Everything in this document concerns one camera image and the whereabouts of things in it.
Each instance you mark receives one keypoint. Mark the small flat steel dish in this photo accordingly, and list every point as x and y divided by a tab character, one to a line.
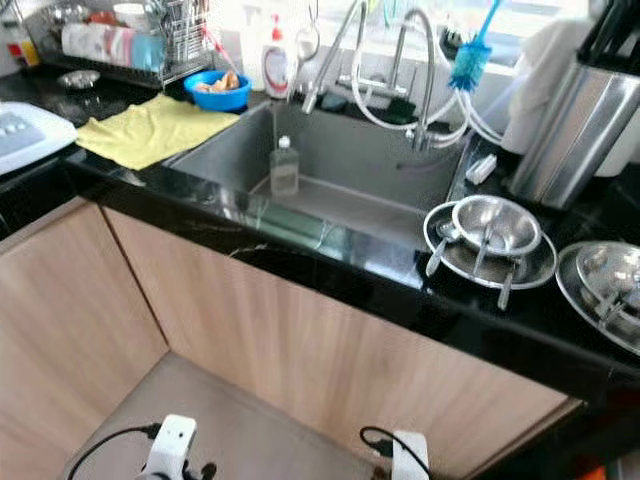
80	80

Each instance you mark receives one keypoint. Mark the steel spring faucet spout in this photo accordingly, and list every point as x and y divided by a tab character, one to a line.
332	55

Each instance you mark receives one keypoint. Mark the blue plastic bowl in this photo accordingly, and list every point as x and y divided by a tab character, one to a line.
205	100

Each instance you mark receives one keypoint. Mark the stainless steel sink basin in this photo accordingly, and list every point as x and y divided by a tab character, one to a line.
370	165

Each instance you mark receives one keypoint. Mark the teal plate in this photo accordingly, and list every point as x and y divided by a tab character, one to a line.
148	50

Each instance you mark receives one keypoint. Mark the steel plate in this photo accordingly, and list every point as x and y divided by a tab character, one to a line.
575	300
535	268

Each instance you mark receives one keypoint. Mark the tan sponge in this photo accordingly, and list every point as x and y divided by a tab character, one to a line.
220	83

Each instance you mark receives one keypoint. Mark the clear plastic bottle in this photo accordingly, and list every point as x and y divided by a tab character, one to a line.
285	170

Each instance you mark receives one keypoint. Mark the white kitchen appliance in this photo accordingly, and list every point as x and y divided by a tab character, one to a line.
35	140

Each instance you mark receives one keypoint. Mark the steel spoon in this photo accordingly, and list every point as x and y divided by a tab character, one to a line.
445	233
508	290
485	250

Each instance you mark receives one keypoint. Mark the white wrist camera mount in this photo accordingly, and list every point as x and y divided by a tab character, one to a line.
410	458
172	445

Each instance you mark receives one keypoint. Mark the small white plastic clip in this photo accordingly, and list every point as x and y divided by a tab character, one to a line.
480	170

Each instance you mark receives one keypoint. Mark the large steel bowl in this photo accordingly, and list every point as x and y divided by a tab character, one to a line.
610	265

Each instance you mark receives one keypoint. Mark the white plate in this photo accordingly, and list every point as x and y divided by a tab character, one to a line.
82	42

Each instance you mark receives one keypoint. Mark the yellow cleaning cloth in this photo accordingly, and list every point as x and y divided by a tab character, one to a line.
150	130

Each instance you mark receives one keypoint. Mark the steel mesh strainer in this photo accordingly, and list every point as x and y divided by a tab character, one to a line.
307	45

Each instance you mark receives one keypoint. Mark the steel knife block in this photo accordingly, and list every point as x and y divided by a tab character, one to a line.
570	140

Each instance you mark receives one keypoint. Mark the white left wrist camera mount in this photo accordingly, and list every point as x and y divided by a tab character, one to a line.
172	445

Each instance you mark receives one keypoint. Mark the light wooden cabinet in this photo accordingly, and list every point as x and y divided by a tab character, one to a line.
310	340

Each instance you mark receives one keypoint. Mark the blue bottle brush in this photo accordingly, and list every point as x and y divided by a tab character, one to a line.
470	60

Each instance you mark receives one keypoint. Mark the white towel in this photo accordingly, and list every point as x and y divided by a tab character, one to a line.
540	70

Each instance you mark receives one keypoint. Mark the small steel bowl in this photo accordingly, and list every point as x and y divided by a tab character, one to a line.
505	220

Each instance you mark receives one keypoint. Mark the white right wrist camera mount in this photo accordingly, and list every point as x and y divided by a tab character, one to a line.
410	458

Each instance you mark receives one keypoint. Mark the white dish soap bottle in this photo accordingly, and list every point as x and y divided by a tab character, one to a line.
276	70

